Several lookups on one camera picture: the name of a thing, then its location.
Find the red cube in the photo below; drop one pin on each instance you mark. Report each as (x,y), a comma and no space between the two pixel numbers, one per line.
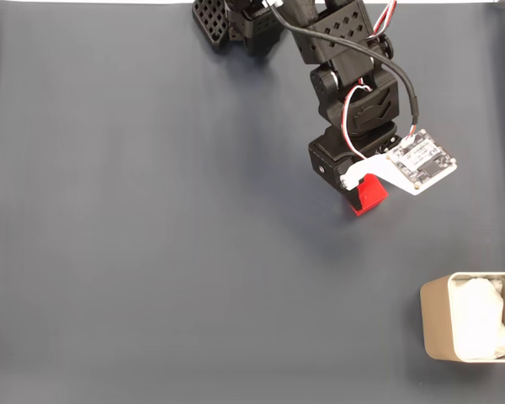
(372,193)

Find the beige box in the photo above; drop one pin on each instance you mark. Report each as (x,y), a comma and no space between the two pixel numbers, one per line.
(435,320)

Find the white cloth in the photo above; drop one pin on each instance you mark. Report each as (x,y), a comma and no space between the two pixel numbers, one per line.
(480,320)

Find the white camera mount with board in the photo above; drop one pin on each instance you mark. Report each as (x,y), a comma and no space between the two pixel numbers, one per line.
(421,162)

